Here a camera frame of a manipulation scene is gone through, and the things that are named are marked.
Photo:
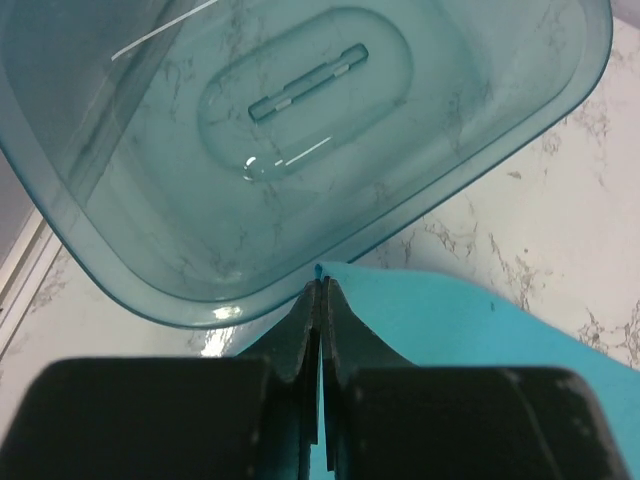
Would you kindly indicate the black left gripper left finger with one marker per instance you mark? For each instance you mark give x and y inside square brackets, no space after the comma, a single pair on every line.
[251,416]

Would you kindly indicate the teal transparent plastic bin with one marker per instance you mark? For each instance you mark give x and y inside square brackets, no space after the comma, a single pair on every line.
[199,158]

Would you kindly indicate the teal t shirt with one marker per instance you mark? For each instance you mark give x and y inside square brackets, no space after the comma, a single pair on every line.
[379,374]

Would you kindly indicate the aluminium frame rail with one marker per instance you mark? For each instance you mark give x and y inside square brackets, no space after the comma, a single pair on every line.
[23,271]

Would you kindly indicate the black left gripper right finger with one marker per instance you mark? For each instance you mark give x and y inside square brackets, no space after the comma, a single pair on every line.
[429,377]

